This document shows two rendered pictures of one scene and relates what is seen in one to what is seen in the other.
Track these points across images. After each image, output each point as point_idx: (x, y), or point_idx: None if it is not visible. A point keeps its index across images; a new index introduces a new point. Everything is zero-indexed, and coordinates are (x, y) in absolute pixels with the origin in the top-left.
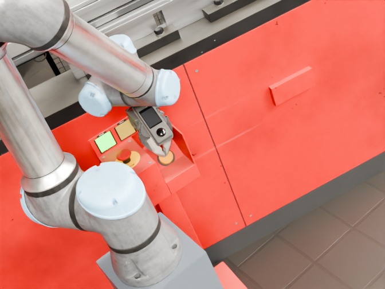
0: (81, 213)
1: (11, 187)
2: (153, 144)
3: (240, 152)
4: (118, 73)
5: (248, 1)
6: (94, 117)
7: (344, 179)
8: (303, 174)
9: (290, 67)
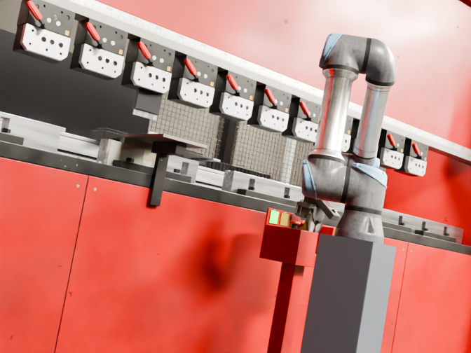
0: (355, 176)
1: (176, 225)
2: (311, 227)
3: (298, 319)
4: (378, 131)
5: None
6: (246, 214)
7: None
8: None
9: None
